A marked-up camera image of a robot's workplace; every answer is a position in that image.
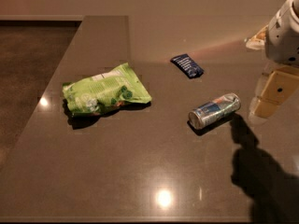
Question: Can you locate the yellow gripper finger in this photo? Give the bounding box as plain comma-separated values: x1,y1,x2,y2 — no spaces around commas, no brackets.
245,25,268,50
249,65,299,119

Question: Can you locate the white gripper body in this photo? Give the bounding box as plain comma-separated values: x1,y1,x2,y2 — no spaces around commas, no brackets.
265,0,299,66

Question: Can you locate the silver blue redbull can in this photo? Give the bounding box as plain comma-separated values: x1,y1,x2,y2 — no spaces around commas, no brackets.
188,93,241,130

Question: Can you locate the green rice chip bag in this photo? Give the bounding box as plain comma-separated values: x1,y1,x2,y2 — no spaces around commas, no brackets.
62,63,151,117

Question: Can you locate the dark blue snack wrapper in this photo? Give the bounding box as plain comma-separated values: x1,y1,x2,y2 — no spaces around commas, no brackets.
170,53,204,78

